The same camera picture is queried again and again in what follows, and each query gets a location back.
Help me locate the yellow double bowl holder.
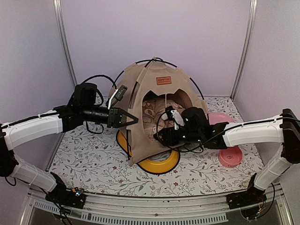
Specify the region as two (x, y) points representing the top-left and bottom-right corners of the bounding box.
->
(116, 130), (180, 175)

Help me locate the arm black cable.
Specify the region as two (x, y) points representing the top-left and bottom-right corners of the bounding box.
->
(79, 75), (118, 94)
(155, 111), (300, 211)

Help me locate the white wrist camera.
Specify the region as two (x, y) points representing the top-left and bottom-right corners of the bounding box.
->
(164, 106), (184, 130)
(107, 85), (128, 109)

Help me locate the beige fabric pet tent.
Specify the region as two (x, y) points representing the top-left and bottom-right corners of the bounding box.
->
(115, 58), (208, 166)

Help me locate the right aluminium frame post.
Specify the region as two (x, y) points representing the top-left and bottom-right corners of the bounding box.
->
(230, 0), (258, 101)

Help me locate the left aluminium frame post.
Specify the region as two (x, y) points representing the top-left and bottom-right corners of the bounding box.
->
(53, 0), (78, 88)

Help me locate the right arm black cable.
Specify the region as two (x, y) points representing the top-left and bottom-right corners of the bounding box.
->
(155, 111), (300, 211)

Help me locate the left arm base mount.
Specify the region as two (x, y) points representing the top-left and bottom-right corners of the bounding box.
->
(45, 172), (86, 209)

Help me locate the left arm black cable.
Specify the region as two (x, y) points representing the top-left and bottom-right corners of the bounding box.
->
(79, 75), (118, 94)

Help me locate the brown patterned pet cushion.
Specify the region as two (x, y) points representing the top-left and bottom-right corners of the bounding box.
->
(142, 97), (185, 142)

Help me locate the front aluminium table rail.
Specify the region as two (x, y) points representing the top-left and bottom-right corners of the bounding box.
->
(20, 184), (295, 225)

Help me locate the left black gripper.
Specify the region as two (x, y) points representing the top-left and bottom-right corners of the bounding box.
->
(82, 105), (138, 128)

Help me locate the aluminium frame post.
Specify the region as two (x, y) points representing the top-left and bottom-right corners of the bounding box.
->
(230, 0), (258, 101)
(53, 0), (78, 88)

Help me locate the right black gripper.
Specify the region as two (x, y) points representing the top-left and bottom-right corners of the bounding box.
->
(154, 126), (203, 146)

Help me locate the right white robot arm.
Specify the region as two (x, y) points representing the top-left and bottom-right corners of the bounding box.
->
(153, 107), (300, 204)

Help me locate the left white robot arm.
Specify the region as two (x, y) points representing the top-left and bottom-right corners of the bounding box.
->
(0, 82), (138, 203)

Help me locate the pink flat plate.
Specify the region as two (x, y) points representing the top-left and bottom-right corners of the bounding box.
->
(208, 112), (234, 125)

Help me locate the pink cat-ear bowl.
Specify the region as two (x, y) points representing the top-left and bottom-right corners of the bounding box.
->
(218, 146), (243, 168)

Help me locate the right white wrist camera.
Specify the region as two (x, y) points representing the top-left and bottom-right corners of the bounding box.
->
(164, 106), (184, 130)

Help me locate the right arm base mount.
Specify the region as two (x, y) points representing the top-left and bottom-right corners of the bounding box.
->
(226, 173), (267, 220)

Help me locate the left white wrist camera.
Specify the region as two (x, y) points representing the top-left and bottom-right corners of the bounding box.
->
(107, 85), (128, 109)

